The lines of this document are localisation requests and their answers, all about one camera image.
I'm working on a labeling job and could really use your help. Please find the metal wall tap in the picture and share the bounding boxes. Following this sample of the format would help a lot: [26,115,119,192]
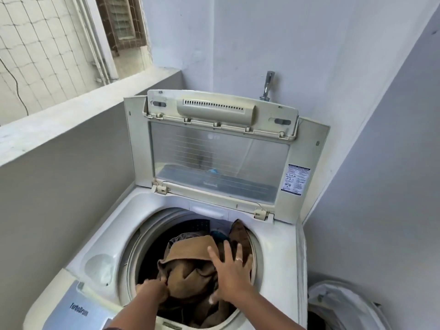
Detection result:
[259,70,275,101]

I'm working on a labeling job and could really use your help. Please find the person's right hand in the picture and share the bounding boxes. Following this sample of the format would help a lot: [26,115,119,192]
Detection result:
[208,239,257,305]

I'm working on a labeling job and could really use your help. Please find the glass washing machine lid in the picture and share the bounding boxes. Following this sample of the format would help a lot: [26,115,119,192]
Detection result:
[123,89,330,225]

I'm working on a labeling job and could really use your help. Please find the person's left forearm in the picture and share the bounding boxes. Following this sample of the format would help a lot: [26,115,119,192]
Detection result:
[99,291,165,330]

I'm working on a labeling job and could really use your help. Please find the white drain pipes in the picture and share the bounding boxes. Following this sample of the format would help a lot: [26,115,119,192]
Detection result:
[72,0,119,85]

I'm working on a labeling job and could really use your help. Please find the black hanging wall cable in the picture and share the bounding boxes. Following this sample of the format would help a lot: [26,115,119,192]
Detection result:
[0,58,30,116]

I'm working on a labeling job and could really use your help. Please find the white top-load washing machine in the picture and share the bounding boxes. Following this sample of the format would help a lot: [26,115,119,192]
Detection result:
[22,89,330,330]

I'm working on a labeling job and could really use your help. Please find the brown louvred window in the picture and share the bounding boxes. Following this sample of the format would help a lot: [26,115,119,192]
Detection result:
[94,0,149,57]

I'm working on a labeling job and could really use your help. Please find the person's right forearm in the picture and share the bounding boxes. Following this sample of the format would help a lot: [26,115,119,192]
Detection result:
[226,288,307,330]

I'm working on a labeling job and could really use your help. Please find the person's left hand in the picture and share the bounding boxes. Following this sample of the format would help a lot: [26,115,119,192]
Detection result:
[136,276,169,305]

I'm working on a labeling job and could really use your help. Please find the safety net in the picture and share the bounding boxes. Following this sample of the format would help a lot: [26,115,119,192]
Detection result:
[0,0,154,117]

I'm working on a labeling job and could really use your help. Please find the round white laundry basket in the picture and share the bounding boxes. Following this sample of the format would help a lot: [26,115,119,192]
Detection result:
[307,280,392,330]

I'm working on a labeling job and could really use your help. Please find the brown garment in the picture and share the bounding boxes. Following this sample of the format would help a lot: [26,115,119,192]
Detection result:
[156,219,255,330]

